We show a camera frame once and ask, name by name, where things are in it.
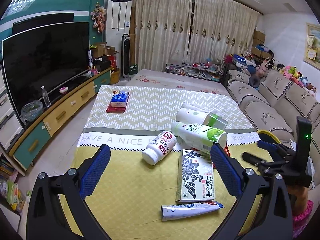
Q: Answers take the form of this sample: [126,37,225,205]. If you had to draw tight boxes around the green yellow tv cabinet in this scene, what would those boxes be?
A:
[9,68,111,171]

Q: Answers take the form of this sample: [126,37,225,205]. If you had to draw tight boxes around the white standing air conditioner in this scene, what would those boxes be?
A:
[106,0,132,69]

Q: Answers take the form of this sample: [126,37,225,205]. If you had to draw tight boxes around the floral floor mat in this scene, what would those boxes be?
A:
[126,69,230,96]

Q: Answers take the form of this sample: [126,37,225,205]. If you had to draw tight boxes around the beige curtains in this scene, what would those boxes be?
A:
[132,0,260,72]

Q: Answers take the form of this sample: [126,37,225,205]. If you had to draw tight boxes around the white green cup container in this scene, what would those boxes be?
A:
[176,103,228,130]

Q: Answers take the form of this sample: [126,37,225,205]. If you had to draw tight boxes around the pink sleeve forearm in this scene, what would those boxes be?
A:
[293,200,313,238]

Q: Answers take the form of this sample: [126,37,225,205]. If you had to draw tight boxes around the large black television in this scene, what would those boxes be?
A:
[2,22,89,113]

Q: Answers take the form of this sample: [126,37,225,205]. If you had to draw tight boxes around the beige sofa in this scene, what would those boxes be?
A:
[226,70,319,186]

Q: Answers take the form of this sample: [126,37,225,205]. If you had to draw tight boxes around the glass ashtray bowl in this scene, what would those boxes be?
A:
[21,100,43,122]

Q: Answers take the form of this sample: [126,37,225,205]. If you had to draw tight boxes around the book with floral cover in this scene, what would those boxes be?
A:
[176,150,215,203]

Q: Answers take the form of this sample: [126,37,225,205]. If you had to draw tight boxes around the green white carton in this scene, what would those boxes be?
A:
[171,122,227,154]

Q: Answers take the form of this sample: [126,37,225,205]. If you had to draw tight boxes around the white toothpaste tube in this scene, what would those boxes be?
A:
[161,200,224,221]

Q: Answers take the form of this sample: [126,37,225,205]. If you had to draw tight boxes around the blue tissue pack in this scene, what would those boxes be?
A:
[110,90,130,107]

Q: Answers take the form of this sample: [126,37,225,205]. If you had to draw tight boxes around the white supplement bottle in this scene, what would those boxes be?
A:
[142,131,177,165]

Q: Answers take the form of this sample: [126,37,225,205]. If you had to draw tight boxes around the clear water bottle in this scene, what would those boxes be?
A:
[41,86,51,108]

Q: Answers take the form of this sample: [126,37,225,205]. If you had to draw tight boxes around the pile of plush toys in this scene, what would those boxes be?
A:
[222,43,317,97]

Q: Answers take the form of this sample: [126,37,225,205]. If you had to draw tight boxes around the black bin yellow rim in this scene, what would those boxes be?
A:
[257,129,280,144]

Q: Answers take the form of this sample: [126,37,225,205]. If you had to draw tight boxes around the framed wall picture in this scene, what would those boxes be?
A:
[304,23,320,70]

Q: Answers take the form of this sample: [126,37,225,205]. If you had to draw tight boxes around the low shelf with clutter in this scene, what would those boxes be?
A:
[165,62,223,82]

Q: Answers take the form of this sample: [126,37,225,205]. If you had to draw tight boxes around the yellow patterned tablecloth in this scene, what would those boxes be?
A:
[73,86,270,239]

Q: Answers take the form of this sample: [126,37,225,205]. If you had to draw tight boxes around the artificial flower decoration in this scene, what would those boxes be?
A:
[90,2,107,33]

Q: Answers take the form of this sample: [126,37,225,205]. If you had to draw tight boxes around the black tower fan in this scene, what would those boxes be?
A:
[121,34,130,80]

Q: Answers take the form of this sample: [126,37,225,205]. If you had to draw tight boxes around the person's right hand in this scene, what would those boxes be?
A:
[287,186,309,216]

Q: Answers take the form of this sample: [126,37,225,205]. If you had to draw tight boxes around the cardboard boxes stack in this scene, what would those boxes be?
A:
[251,30,274,59]

